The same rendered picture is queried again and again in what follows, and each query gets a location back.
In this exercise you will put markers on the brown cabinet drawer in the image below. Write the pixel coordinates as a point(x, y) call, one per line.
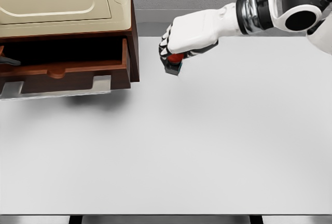
point(77, 71)

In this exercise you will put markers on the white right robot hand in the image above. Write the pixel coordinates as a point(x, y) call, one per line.
point(192, 32)

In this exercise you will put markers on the brown cabinet with beige top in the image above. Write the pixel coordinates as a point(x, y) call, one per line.
point(67, 14)

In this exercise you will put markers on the red button switch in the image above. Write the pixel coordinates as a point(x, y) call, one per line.
point(174, 64)

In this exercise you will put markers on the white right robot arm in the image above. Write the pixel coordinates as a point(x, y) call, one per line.
point(280, 6)

